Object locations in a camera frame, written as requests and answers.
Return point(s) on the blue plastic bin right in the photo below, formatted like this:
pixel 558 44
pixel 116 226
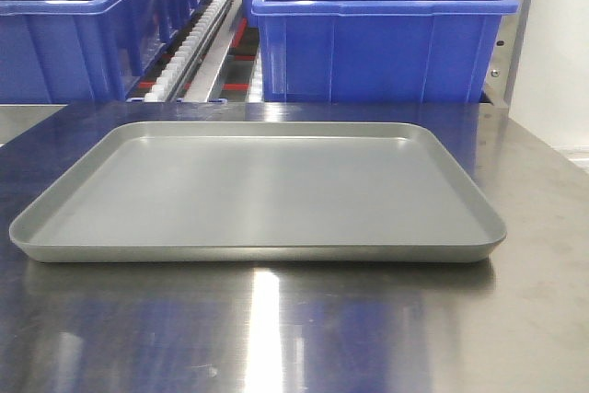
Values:
pixel 421 51

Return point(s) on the blue plastic bin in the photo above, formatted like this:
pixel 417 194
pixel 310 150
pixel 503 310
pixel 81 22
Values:
pixel 62 51
pixel 421 51

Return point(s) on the grey metal tray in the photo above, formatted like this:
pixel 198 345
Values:
pixel 242 190

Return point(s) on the grey metal shelf upright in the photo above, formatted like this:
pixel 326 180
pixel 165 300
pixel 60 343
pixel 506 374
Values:
pixel 500 79

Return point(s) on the blue plastic bin left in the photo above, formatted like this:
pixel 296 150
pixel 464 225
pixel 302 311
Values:
pixel 62 51

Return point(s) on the white roller conveyor track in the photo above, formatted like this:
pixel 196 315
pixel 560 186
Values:
pixel 177 71

